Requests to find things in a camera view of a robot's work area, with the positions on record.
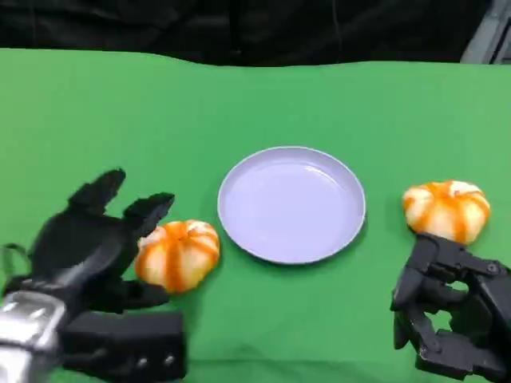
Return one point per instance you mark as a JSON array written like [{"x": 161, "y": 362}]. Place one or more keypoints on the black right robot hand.
[{"x": 487, "y": 311}]

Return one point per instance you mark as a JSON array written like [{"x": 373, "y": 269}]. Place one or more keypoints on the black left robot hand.
[{"x": 80, "y": 247}]

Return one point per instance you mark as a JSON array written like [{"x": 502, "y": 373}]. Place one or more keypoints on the orange and white bread roll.
[
  {"x": 447, "y": 211},
  {"x": 179, "y": 257}
]

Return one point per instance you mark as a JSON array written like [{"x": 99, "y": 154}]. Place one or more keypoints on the lilac plate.
[{"x": 291, "y": 207}]

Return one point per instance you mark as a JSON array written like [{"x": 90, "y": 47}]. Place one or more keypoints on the green table cloth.
[{"x": 279, "y": 99}]

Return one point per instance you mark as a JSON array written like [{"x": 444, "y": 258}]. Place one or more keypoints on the black backdrop curtain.
[{"x": 239, "y": 24}]

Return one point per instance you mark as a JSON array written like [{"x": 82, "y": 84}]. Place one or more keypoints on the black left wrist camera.
[{"x": 127, "y": 343}]

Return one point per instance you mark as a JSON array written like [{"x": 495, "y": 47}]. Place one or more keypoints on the grey metal frame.
[{"x": 497, "y": 36}]

